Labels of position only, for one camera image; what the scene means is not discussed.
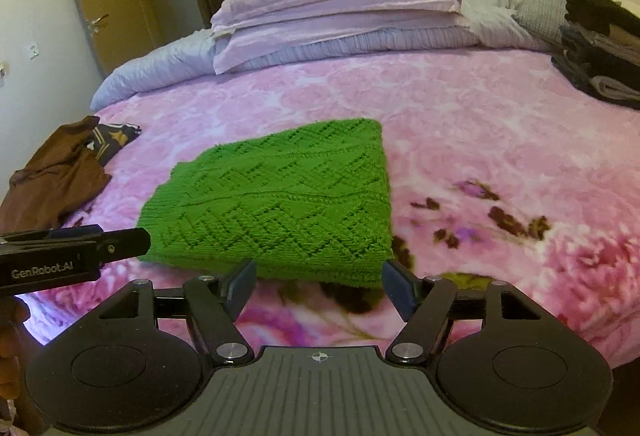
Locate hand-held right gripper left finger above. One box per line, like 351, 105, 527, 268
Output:
97, 258, 258, 364

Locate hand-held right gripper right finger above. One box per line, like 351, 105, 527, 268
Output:
381, 260, 543, 364

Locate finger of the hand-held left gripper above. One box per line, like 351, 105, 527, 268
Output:
99, 227, 152, 263
47, 224, 105, 240

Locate green knitted sweater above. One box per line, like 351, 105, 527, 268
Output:
136, 118, 393, 289

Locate person's left hand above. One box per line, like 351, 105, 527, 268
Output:
0, 297, 31, 402

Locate brown garment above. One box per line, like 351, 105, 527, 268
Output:
0, 116, 113, 233

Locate dark patterned garment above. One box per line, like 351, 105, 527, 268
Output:
82, 122, 142, 167

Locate grey-blue striped duvet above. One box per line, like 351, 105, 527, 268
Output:
90, 0, 551, 112

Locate pink floral blanket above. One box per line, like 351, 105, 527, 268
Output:
20, 43, 640, 367

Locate lilac folded quilt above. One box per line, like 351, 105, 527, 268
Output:
210, 0, 481, 74

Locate stack of dark folded clothes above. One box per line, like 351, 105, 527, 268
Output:
551, 0, 640, 109

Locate grey ribbed pillow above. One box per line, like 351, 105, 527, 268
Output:
512, 0, 576, 44

